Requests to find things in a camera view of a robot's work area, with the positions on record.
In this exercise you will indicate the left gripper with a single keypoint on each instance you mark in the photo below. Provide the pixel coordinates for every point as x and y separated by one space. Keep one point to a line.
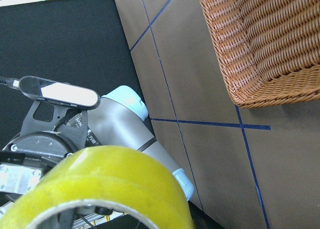
49 134

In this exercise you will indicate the yellow tape roll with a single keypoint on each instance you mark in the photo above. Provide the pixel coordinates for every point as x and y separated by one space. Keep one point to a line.
113 177

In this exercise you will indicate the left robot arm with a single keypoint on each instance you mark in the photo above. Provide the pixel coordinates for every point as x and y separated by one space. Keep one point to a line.
119 120

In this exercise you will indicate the brown wicker basket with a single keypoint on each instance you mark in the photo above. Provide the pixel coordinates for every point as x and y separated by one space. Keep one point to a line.
268 51

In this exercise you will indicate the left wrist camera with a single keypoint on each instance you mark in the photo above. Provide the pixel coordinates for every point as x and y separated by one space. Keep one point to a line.
58 93

